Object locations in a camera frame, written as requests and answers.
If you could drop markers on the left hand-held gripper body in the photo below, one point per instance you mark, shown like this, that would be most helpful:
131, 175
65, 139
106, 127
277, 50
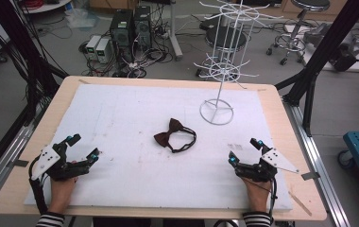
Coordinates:
46, 159

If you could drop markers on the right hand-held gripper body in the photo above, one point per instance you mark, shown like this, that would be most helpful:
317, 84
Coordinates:
267, 164

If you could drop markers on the grey tape piece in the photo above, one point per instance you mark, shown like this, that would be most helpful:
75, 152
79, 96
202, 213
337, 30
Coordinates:
310, 176
20, 163

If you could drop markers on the white foam mat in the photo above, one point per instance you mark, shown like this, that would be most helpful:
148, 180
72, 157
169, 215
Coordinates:
136, 176

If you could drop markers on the thin wooden stick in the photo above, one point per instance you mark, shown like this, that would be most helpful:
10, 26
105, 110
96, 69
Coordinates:
299, 203

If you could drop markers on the dark red bow tie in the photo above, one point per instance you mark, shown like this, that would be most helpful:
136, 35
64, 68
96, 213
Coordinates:
173, 135

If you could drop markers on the white power supply box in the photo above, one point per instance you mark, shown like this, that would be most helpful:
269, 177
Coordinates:
92, 45
103, 50

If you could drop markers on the low black round stool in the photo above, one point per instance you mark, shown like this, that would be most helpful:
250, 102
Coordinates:
225, 38

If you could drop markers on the chrome stool with black seat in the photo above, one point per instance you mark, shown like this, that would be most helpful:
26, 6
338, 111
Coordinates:
294, 38

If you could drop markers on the large black computer tower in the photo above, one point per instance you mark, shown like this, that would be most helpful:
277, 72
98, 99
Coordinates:
121, 34

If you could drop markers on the black device on platform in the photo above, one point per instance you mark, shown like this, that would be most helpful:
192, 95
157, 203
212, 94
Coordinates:
346, 53

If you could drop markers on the white floor platform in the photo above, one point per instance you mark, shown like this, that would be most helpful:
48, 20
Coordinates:
357, 64

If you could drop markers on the small black computer tower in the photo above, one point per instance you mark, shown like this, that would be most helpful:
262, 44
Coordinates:
143, 26

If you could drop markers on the round white table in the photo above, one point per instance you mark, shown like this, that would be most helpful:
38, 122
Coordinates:
47, 5

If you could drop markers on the grey metal stand leg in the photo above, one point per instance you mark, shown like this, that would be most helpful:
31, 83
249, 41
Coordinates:
175, 31

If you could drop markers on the aluminium side rail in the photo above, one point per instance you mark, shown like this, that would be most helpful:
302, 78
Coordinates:
1, 170
316, 164

